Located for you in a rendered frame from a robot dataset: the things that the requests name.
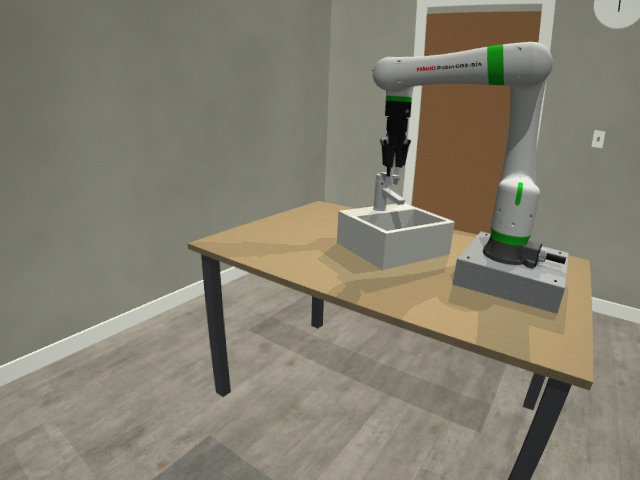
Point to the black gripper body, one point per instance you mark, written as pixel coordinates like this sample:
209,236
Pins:
396,127

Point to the grey mixer tap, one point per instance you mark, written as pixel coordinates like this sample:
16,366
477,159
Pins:
382,192

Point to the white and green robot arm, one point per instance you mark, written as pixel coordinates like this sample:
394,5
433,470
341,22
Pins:
527,64

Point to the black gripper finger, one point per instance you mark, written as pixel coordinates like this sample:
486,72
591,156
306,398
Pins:
388,153
400,152

